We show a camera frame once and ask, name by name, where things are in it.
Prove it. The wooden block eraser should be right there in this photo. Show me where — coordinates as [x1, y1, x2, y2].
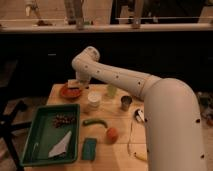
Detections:
[67, 79, 83, 89]

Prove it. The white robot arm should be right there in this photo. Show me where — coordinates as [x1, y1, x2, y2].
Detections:
[71, 46, 207, 171]

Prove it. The red bowl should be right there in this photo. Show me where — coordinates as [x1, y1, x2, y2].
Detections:
[59, 84, 82, 99]

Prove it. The green cup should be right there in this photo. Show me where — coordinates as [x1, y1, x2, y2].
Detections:
[107, 84, 117, 98]

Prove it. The white cup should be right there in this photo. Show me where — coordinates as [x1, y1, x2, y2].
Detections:
[88, 92, 102, 107]

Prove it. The metal cup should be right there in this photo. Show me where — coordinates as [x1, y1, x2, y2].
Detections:
[121, 95, 132, 111]

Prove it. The orange fruit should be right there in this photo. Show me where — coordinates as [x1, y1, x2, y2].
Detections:
[106, 127, 118, 143]

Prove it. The bunch of red grapes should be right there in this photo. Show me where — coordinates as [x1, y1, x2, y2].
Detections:
[53, 115, 76, 128]

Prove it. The green sponge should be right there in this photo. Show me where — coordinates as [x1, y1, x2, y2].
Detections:
[81, 138, 97, 161]

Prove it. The green plastic tray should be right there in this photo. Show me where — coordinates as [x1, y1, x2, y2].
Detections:
[21, 104, 80, 167]

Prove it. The white folded paper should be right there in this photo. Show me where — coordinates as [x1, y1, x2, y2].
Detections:
[48, 131, 72, 158]

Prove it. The black office chair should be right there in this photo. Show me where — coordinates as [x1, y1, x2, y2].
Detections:
[0, 59, 33, 171]

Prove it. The white handled spatula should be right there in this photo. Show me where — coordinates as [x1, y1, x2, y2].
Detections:
[134, 109, 144, 123]

